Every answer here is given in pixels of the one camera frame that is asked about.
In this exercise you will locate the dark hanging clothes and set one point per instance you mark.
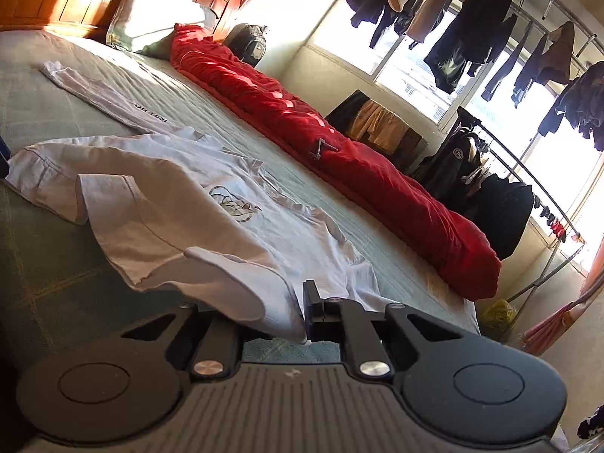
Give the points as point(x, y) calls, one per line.
point(478, 35)

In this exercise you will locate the metal clothes drying rack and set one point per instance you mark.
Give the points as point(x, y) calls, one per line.
point(560, 167)

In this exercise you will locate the pink curtain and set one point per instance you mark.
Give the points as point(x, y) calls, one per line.
point(539, 338)

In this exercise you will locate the white t-shirt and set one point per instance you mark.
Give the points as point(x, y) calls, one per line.
point(171, 207)

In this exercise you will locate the green plaid bed sheet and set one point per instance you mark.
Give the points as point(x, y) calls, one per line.
point(57, 289)

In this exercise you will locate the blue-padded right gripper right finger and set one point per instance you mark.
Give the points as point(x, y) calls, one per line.
point(352, 328)

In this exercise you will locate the yellow plastic bag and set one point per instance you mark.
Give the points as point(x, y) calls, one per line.
point(495, 321)

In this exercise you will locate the red quilt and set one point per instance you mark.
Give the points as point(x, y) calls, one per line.
point(451, 244)

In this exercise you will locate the white pillow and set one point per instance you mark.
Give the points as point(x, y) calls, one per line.
point(147, 27)

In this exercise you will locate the orange cloth on chair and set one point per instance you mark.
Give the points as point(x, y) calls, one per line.
point(364, 120)

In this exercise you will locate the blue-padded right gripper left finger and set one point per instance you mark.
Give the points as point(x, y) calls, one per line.
point(201, 342)

